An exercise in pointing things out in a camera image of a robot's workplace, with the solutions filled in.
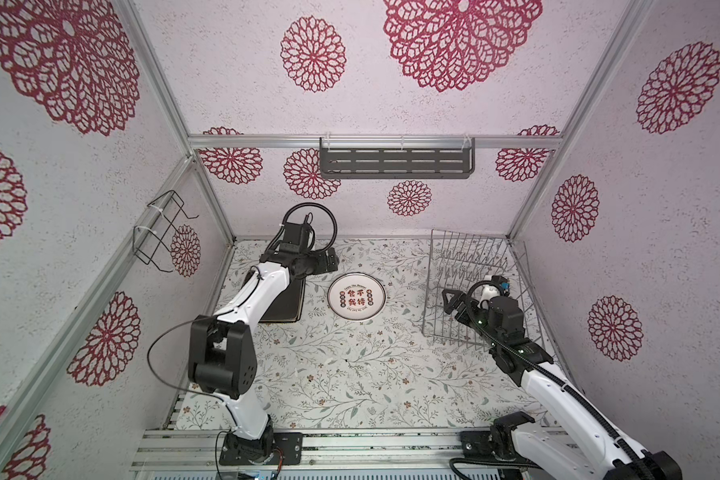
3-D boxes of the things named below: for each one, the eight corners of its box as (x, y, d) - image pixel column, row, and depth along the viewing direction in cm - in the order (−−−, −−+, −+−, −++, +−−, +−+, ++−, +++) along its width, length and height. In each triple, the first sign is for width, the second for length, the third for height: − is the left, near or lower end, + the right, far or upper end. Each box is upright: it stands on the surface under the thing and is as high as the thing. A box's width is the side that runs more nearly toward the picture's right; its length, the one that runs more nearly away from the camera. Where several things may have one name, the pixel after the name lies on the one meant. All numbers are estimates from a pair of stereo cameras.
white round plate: (326, 320, 100) (326, 316, 97) (330, 277, 111) (329, 272, 109) (387, 320, 100) (387, 316, 97) (384, 277, 111) (384, 272, 109)
